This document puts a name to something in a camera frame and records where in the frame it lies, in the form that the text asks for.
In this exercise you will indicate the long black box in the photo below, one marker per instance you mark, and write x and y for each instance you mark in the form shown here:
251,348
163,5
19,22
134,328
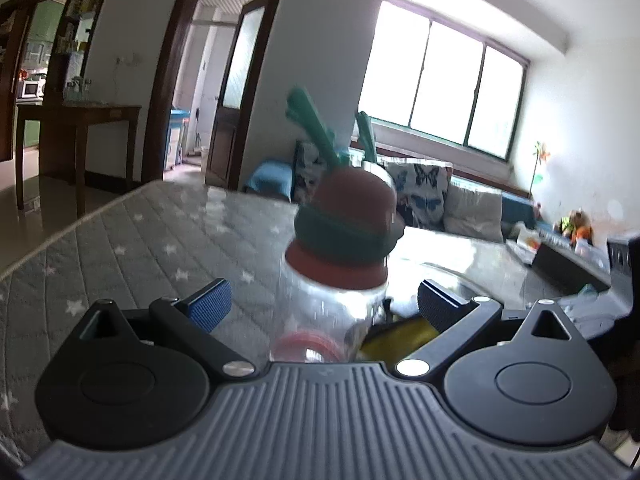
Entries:
565,270

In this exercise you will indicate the blue sofa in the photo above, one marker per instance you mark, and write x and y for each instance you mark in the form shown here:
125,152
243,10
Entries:
267,180

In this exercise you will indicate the wooden partition shelf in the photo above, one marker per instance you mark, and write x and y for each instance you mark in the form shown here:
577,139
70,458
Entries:
77,35

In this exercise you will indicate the row of glass jars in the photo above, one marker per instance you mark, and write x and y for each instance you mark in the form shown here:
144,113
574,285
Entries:
77,91

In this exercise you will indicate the orange plush toy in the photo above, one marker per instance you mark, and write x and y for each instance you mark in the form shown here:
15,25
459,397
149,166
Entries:
584,233

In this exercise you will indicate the white wall socket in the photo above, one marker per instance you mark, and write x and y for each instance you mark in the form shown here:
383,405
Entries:
128,59

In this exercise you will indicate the grey quilted star table cover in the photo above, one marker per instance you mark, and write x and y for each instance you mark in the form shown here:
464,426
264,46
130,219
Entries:
150,250

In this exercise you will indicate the white microwave oven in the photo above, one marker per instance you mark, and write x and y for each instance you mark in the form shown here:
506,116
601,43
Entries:
31,90

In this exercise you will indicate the brown plush bear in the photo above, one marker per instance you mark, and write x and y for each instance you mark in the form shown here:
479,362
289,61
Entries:
570,222

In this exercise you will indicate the large window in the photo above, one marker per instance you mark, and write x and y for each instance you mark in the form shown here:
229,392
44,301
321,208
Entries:
450,70

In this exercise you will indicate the yellow cleaning cloth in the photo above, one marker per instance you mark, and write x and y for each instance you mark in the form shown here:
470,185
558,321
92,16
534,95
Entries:
400,337

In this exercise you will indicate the white cushion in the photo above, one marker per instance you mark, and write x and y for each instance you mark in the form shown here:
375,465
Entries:
475,212

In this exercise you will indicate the paper pinwheel flower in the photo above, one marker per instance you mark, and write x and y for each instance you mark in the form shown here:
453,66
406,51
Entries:
540,155

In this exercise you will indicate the blue cabinet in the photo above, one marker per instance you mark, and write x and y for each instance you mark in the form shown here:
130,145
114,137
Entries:
178,135

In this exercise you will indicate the butterfly print cushion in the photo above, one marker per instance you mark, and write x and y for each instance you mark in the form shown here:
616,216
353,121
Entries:
306,170
422,195

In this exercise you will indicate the clear bottle with pink lid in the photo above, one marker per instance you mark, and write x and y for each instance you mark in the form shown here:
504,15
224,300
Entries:
345,210

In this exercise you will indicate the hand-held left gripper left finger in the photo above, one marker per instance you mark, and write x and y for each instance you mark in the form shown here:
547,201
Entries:
212,302

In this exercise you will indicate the dark wooden side table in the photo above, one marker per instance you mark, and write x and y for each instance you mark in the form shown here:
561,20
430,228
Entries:
80,115

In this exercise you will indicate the dark wooden door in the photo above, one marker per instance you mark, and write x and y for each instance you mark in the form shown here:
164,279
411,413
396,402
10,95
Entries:
235,110

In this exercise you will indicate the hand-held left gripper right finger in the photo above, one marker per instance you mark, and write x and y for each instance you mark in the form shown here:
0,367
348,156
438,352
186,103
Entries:
440,305

